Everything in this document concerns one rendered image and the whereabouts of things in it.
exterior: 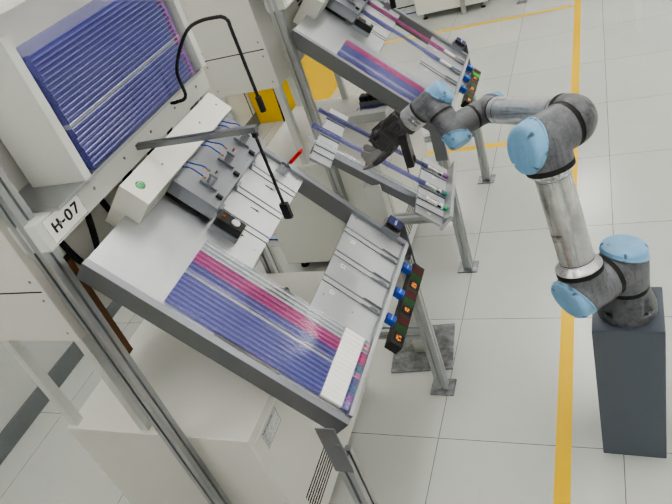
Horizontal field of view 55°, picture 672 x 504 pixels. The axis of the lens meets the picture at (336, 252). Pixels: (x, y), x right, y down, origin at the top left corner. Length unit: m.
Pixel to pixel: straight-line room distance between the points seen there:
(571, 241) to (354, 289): 0.59
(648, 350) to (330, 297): 0.86
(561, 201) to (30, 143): 1.19
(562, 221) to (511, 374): 1.04
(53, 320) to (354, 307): 0.77
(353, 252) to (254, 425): 0.56
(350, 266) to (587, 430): 1.00
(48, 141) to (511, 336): 1.86
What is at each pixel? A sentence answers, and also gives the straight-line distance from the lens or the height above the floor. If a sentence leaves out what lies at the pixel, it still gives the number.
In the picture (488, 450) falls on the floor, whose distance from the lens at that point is 2.34.
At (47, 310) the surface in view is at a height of 1.11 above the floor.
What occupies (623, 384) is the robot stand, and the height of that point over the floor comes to 0.34.
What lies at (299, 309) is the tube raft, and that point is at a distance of 1.66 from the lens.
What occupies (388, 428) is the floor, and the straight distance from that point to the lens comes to 2.47.
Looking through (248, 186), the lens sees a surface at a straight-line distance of 1.86.
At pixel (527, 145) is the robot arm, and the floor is 1.15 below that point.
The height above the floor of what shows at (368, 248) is 0.79.
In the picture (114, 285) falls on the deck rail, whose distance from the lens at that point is 1.52.
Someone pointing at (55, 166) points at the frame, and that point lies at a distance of 1.54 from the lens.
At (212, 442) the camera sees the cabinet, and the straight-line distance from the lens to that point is 1.86.
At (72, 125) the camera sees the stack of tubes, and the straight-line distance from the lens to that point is 1.52.
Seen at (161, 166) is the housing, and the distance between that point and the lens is 1.67.
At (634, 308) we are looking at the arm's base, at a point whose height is 0.61.
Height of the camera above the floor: 1.89
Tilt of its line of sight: 34 degrees down
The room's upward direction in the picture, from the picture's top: 21 degrees counter-clockwise
